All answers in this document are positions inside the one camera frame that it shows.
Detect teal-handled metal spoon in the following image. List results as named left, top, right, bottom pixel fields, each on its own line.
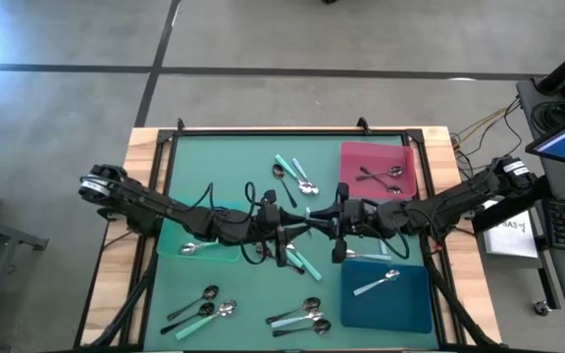
left=284, top=242, right=324, bottom=283
left=174, top=298, right=239, bottom=342
left=285, top=249, right=306, bottom=270
left=179, top=240, right=222, bottom=257
left=274, top=153, right=315, bottom=194

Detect black floor cable bundle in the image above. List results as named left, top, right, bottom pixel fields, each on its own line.
left=450, top=104, right=525, bottom=174

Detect white paper sheet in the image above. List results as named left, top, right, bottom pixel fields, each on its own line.
left=482, top=197, right=540, bottom=260

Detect yellow floor cables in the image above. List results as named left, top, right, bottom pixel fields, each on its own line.
left=450, top=96, right=522, bottom=149

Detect black metal rig frame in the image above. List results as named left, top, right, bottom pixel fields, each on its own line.
left=139, top=117, right=453, bottom=353

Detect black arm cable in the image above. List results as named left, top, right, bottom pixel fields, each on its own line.
left=359, top=221, right=412, bottom=261
left=182, top=180, right=270, bottom=267

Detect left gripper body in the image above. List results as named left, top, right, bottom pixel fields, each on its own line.
left=254, top=189, right=290, bottom=269

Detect translucent mint green bin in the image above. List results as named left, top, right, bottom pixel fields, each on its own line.
left=155, top=199, right=243, bottom=263

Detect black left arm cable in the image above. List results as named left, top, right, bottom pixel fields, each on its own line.
left=182, top=180, right=270, bottom=267

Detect coiled black cable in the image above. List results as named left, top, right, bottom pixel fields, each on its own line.
left=528, top=98, right=565, bottom=135

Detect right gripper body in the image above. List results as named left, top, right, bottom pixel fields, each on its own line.
left=332, top=181, right=380, bottom=265

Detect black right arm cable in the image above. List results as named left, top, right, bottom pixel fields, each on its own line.
left=359, top=221, right=412, bottom=261

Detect dark blue plastic bin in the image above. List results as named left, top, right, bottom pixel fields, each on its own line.
left=338, top=258, right=435, bottom=336

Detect pink plastic bin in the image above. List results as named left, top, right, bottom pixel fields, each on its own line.
left=337, top=140, right=419, bottom=202

